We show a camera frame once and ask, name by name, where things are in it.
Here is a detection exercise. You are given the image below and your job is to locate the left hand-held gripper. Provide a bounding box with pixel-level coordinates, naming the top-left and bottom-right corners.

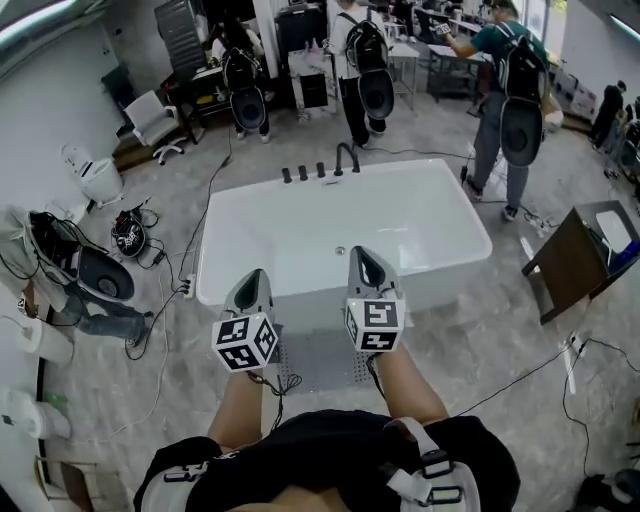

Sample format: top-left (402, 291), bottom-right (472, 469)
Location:
top-left (211, 269), bottom-right (280, 374)

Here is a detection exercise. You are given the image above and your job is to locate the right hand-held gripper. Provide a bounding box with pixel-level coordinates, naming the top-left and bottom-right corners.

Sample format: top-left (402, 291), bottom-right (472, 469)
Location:
top-left (344, 245), bottom-right (407, 354)

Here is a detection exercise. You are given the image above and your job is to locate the grey perforated bath mat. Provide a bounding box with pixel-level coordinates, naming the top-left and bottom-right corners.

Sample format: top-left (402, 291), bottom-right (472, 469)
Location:
top-left (272, 327), bottom-right (401, 396)

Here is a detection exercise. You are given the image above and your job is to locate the person's right forearm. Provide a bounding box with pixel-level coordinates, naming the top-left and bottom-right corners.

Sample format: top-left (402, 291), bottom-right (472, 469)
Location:
top-left (369, 349), bottom-right (451, 427)

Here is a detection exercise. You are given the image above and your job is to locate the person's left forearm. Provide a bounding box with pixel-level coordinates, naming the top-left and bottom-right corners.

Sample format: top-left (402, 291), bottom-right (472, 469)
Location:
top-left (205, 369), bottom-right (266, 450)

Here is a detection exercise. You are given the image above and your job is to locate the white bathtub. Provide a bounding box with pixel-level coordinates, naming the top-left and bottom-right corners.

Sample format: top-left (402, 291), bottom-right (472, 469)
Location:
top-left (195, 158), bottom-right (494, 335)

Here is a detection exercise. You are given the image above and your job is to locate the black bathtub faucet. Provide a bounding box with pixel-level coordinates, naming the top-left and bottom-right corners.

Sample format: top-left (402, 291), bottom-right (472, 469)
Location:
top-left (334, 142), bottom-right (363, 178)

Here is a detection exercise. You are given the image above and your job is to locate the person's black shirt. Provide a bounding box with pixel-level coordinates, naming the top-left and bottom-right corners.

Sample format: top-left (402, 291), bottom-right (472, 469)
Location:
top-left (133, 408), bottom-right (522, 512)

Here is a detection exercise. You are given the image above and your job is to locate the person's white harness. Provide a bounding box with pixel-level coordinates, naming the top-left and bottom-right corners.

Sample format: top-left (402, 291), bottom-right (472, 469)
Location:
top-left (135, 417), bottom-right (482, 512)

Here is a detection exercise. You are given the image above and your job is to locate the white marble cabinet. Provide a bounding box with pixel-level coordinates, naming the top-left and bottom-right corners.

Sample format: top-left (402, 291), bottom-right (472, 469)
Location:
top-left (288, 49), bottom-right (332, 122)

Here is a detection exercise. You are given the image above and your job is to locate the white toilet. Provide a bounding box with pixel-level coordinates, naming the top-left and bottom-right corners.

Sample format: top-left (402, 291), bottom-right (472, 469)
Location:
top-left (60, 143), bottom-right (125, 209)

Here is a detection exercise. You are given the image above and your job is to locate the dark wooden vanity cabinet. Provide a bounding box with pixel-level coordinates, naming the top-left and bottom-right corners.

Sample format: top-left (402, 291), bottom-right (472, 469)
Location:
top-left (521, 199), bottom-right (640, 327)

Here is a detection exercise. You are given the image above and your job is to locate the white office chair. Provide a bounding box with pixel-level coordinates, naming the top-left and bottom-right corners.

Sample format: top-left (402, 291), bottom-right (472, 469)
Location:
top-left (122, 89), bottom-right (188, 167)

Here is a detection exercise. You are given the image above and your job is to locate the white cylinder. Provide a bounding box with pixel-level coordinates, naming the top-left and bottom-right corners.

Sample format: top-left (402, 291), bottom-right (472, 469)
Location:
top-left (14, 314), bottom-right (77, 367)

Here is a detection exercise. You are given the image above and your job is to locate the metal table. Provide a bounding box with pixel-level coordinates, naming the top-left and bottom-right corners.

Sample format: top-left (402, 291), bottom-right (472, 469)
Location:
top-left (426, 42), bottom-right (494, 105)

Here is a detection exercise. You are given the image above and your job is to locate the white appliance with green light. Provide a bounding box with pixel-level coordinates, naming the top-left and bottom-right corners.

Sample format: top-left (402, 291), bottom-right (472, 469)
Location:
top-left (0, 387), bottom-right (72, 442)

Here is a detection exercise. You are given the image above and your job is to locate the wooden stool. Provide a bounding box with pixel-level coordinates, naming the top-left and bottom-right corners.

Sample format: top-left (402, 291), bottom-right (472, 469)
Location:
top-left (33, 453), bottom-right (122, 512)

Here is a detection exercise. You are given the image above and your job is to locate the grey shutter panel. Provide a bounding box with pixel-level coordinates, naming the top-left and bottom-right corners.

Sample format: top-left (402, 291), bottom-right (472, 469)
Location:
top-left (153, 0), bottom-right (212, 77)

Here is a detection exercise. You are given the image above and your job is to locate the ceiling light strip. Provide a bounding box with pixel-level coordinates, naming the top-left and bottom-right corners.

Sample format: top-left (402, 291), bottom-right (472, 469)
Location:
top-left (0, 0), bottom-right (112, 47)

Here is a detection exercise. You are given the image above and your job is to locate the left hand-held gripper cable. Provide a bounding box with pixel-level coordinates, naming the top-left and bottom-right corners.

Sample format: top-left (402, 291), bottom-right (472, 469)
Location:
top-left (247, 369), bottom-right (304, 432)

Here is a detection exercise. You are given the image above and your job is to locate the hand-held gripper cable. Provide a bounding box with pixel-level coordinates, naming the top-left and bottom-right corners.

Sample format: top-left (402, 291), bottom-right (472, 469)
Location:
top-left (247, 369), bottom-right (304, 432)
top-left (366, 351), bottom-right (390, 401)

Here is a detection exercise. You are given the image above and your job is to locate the black power cable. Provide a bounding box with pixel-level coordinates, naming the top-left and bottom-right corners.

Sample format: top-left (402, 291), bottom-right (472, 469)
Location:
top-left (123, 283), bottom-right (194, 362)

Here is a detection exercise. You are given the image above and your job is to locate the right hand-held gripper cable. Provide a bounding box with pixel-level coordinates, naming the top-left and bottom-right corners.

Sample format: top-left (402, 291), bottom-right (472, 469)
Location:
top-left (366, 351), bottom-right (390, 401)

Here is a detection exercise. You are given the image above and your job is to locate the white cable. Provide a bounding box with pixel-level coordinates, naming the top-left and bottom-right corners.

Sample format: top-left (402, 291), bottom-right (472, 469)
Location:
top-left (73, 299), bottom-right (170, 447)

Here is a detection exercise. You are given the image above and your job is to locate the long black cable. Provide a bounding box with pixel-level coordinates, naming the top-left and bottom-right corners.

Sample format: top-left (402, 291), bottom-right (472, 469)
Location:
top-left (449, 343), bottom-right (577, 419)

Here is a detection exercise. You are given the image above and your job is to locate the looped black cable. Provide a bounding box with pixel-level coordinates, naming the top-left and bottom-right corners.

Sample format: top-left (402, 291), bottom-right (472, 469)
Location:
top-left (561, 338), bottom-right (640, 481)

